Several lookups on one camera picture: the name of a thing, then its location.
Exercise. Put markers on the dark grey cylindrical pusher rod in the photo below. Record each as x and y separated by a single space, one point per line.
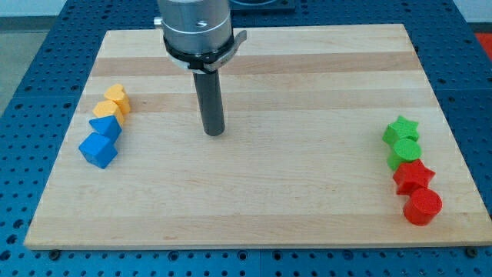
208 91

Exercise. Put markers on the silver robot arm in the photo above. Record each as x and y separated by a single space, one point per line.
198 36

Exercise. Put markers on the yellow hexagon block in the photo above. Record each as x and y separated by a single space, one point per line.
107 108

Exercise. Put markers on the blue triangle block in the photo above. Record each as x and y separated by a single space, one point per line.
107 126

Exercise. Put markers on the yellow heart block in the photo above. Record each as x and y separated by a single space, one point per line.
118 95

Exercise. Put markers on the wooden board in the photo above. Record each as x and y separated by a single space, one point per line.
301 163

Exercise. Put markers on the blue cube block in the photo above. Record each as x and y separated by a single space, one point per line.
98 150

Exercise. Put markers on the green star block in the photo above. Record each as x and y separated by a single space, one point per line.
401 128

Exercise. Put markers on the green cylinder block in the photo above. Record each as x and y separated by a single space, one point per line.
403 150

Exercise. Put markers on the red star block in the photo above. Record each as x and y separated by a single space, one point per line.
411 176

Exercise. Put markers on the red cylinder block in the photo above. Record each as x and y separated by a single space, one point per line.
422 207

